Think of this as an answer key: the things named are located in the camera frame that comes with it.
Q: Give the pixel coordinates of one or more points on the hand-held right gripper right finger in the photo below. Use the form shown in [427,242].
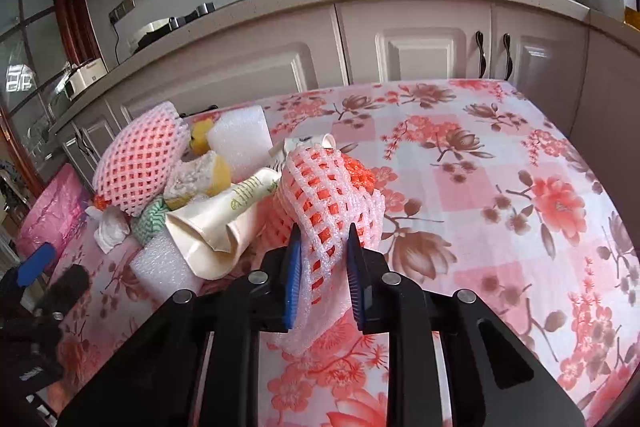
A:
[356,282]

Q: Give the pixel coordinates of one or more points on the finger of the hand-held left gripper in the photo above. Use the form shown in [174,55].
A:
[65,287]
[35,264]

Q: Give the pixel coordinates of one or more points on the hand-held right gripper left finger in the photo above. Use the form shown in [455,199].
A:
[292,282]

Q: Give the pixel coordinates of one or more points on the pink plastic bag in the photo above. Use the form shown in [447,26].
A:
[50,207]

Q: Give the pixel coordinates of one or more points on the large pomelo peel piece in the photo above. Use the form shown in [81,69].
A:
[192,179]

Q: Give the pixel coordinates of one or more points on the crumpled white tissue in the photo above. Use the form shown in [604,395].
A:
[110,229]

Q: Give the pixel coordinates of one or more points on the white foam block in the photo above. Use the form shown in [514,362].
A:
[240,137]
[160,267]

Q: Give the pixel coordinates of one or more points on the green patterned wrapper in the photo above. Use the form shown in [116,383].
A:
[150,222]

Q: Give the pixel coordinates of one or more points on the floral pink tablecloth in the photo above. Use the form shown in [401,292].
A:
[475,187]

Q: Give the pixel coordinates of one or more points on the yellow sponge on table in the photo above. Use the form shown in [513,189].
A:
[201,137]

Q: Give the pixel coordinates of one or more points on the glass sliding door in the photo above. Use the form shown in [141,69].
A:
[25,72]

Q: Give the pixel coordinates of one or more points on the white countertop appliance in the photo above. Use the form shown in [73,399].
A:
[85,77]

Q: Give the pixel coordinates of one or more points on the red curtain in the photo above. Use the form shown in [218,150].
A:
[75,27]

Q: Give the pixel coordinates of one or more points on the white kitchen base cabinet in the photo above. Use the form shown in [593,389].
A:
[420,42]

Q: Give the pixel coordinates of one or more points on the electric griddle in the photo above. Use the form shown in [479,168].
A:
[152,34]

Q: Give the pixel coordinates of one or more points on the metal can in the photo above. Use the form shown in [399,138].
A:
[205,9]
[177,23]

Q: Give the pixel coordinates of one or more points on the wall socket panel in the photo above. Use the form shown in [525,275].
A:
[122,8]

